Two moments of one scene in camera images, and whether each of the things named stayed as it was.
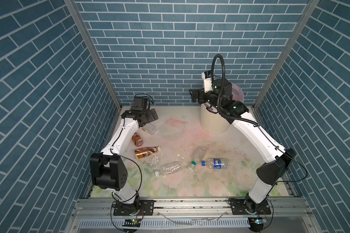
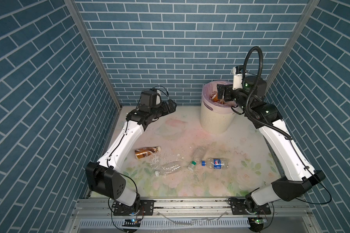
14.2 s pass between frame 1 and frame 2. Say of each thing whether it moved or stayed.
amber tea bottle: stayed
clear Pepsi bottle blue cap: stayed
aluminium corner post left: stayed
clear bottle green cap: stayed
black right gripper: moved
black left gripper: moved
